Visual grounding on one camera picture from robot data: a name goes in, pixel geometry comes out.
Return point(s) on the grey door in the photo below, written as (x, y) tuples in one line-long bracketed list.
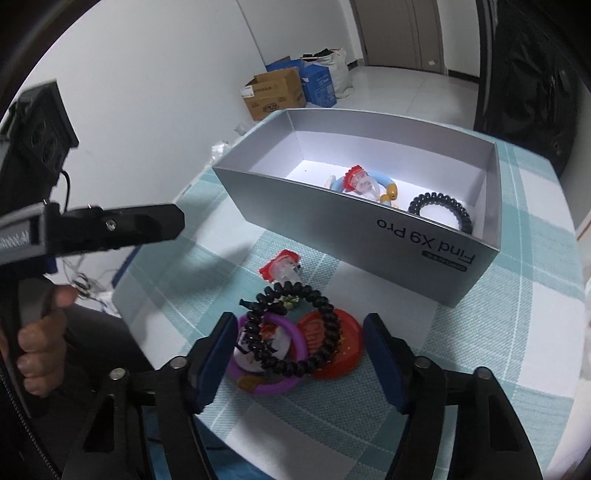
[(404, 34)]

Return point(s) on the red white clip charm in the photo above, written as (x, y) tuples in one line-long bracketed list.
[(285, 266)]

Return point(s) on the black backpack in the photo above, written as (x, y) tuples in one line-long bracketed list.
[(528, 91)]

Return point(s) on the person's left hand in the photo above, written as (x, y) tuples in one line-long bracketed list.
[(41, 366)]

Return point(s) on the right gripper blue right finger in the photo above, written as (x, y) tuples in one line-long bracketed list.
[(384, 352)]

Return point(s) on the white sack with black items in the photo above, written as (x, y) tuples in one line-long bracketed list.
[(335, 60)]

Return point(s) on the clear plastic wrapped package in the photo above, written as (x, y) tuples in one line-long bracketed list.
[(220, 149)]

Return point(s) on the blue cardboard box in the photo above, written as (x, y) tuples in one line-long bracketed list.
[(316, 81)]

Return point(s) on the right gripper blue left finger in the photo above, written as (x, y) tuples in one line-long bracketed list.
[(219, 348)]

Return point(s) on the brown cardboard box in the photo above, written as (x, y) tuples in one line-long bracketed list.
[(273, 91)]

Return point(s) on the grey phone box lid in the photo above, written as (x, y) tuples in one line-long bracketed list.
[(414, 202)]

